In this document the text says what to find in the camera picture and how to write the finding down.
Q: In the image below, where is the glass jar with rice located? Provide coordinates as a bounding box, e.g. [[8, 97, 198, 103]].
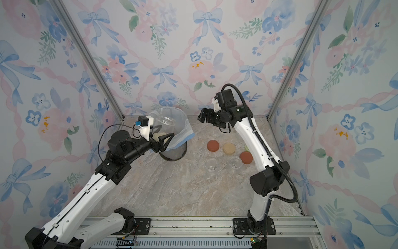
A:
[[205, 158, 219, 172]]

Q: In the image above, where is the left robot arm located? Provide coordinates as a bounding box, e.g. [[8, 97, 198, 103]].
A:
[[25, 130, 174, 249]]

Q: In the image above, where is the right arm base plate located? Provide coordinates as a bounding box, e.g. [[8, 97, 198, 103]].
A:
[[232, 217, 276, 236]]

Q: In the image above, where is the black mesh trash bin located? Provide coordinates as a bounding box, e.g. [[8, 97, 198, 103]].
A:
[[159, 142, 188, 162]]

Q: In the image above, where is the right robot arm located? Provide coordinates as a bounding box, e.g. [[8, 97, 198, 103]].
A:
[[198, 88, 297, 234]]

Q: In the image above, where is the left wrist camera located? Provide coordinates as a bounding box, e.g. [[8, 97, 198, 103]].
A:
[[135, 116, 154, 141]]

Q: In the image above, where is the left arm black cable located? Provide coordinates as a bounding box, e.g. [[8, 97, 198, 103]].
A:
[[97, 123, 141, 162]]

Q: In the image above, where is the white trash bag liner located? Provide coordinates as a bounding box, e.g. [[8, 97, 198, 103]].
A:
[[149, 107, 195, 151]]

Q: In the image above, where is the aluminium front rail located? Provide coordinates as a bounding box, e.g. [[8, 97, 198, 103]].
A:
[[74, 216, 326, 249]]

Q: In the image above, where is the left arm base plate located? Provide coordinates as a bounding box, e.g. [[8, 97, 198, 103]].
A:
[[113, 218, 152, 236]]

